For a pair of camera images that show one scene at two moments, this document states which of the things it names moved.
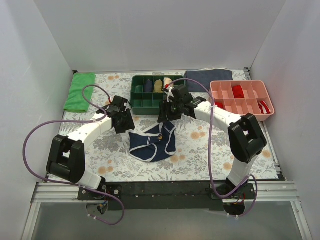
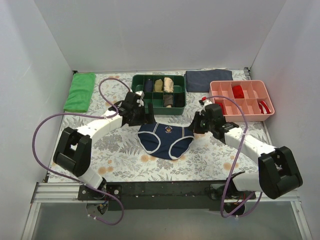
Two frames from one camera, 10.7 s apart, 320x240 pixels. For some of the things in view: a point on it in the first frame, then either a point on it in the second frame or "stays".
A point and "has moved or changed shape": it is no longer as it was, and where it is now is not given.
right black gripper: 167,113 → 197,122
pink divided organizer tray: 243,97 stays
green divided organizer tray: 147,92 stays
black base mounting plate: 192,196 stays
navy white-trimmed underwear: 155,145 has moved or changed shape
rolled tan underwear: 158,86 stays
